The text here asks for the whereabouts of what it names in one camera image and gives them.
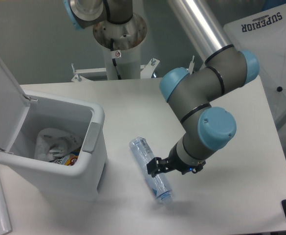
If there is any black cable on pedestal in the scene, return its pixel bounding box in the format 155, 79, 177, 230
110, 38, 122, 80

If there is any white metal base bracket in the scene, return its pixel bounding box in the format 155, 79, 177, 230
71, 58, 160, 82

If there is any crushed clear plastic bottle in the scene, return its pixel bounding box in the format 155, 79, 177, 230
129, 137, 173, 205

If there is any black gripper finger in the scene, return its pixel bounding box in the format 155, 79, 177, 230
151, 168, 167, 178
147, 157, 165, 174

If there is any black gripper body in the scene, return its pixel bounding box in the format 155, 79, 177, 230
163, 149, 204, 175

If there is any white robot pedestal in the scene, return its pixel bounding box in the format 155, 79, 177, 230
93, 14, 147, 80

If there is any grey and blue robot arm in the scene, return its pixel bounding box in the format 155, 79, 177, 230
64, 0, 260, 177

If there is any white trash can lid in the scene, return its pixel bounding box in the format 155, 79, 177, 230
0, 58, 30, 151

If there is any white trash can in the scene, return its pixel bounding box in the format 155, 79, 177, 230
0, 91, 108, 201

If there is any white plastic bag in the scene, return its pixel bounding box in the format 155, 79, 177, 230
34, 128, 83, 162

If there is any blue yellow snack packet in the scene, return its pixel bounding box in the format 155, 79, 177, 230
50, 148, 81, 166

